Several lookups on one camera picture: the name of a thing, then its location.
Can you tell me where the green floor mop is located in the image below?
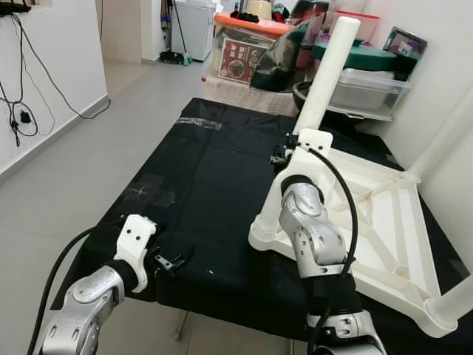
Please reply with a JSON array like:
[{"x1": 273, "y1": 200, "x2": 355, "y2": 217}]
[{"x1": 159, "y1": 0, "x2": 194, "y2": 66}]

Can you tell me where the clear box with red lid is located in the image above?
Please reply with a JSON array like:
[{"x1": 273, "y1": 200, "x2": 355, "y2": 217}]
[{"x1": 331, "y1": 9, "x2": 381, "y2": 44}]

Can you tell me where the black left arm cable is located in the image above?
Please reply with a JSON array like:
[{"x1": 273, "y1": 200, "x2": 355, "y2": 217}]
[{"x1": 28, "y1": 222, "x2": 123, "y2": 355}]

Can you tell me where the storage box with red print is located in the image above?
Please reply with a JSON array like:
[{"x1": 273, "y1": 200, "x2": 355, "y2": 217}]
[{"x1": 214, "y1": 11, "x2": 296, "y2": 84}]

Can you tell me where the black table cloth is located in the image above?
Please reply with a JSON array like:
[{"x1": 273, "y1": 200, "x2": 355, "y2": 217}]
[{"x1": 55, "y1": 96, "x2": 473, "y2": 355}]

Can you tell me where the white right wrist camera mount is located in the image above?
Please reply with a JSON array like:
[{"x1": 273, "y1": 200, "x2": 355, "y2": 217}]
[{"x1": 277, "y1": 129, "x2": 335, "y2": 186}]

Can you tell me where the white plastic table top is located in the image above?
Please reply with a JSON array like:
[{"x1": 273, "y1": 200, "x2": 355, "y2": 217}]
[{"x1": 248, "y1": 137, "x2": 459, "y2": 339}]

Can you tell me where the black round wok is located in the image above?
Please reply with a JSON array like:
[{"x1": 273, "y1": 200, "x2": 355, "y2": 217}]
[{"x1": 292, "y1": 80, "x2": 315, "y2": 110}]

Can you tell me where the black bag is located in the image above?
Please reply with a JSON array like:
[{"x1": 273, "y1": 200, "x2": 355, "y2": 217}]
[{"x1": 251, "y1": 18, "x2": 326, "y2": 93}]

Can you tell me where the black power strip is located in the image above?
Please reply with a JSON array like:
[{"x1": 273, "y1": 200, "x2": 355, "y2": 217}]
[{"x1": 0, "y1": 0, "x2": 34, "y2": 17}]

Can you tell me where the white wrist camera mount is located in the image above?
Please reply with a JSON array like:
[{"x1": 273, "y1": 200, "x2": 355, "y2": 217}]
[
  {"x1": 277, "y1": 129, "x2": 335, "y2": 186},
  {"x1": 115, "y1": 214, "x2": 158, "y2": 289}
]

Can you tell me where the clear plastic container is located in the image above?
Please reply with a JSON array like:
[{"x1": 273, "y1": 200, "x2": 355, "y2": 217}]
[{"x1": 325, "y1": 68, "x2": 413, "y2": 119}]

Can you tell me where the small black gadget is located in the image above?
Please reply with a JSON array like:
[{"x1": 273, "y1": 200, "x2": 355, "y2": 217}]
[{"x1": 231, "y1": 9, "x2": 259, "y2": 23}]

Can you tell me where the beige wooden door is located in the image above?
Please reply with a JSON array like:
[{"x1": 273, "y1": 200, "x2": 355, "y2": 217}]
[{"x1": 100, "y1": 0, "x2": 145, "y2": 64}]

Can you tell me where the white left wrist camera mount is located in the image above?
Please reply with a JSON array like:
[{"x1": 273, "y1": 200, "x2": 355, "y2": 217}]
[{"x1": 115, "y1": 214, "x2": 158, "y2": 289}]

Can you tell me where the grey metal table leg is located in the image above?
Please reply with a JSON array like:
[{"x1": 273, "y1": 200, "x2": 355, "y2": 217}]
[{"x1": 175, "y1": 312, "x2": 189, "y2": 341}]

